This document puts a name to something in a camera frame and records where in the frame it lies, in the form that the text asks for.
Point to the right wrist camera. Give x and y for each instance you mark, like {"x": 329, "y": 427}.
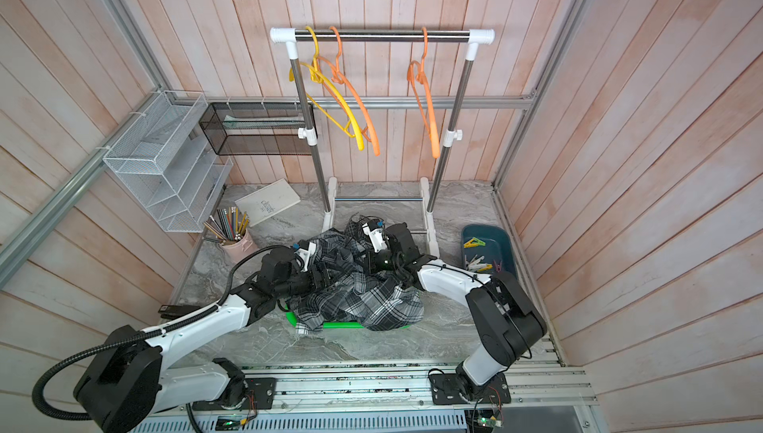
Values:
{"x": 374, "y": 231}

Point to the white wire shelf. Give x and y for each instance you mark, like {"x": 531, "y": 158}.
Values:
{"x": 167, "y": 163}

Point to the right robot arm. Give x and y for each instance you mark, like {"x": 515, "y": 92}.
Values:
{"x": 507, "y": 321}

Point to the grey plaid shirt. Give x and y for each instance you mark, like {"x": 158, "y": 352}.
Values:
{"x": 353, "y": 295}

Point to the green plastic basket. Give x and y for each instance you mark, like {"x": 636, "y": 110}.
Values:
{"x": 394, "y": 322}

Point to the pink pencil cup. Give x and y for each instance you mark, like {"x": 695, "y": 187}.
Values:
{"x": 230, "y": 227}

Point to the orange hanger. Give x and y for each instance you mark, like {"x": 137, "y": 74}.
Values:
{"x": 339, "y": 78}
{"x": 419, "y": 84}

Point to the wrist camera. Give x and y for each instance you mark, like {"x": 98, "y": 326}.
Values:
{"x": 305, "y": 252}
{"x": 374, "y": 231}

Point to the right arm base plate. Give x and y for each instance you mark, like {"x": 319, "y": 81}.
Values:
{"x": 457, "y": 389}

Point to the dark teal tray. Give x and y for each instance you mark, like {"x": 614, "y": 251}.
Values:
{"x": 498, "y": 248}

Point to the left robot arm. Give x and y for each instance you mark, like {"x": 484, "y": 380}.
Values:
{"x": 135, "y": 373}

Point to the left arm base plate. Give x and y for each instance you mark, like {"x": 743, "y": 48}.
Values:
{"x": 255, "y": 393}

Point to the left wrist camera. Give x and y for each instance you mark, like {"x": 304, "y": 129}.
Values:
{"x": 305, "y": 252}

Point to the black mesh shelf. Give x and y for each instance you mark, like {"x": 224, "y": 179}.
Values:
{"x": 254, "y": 129}

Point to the metal clothes rack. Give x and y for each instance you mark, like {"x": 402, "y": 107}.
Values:
{"x": 303, "y": 45}

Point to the yellow clothespin in tray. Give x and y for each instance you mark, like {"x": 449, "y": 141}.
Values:
{"x": 474, "y": 242}

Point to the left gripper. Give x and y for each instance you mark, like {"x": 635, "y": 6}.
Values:
{"x": 317, "y": 285}

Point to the aluminium front rail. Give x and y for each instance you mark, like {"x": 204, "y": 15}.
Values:
{"x": 403, "y": 385}

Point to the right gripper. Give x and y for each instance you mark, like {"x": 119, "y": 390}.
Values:
{"x": 374, "y": 261}

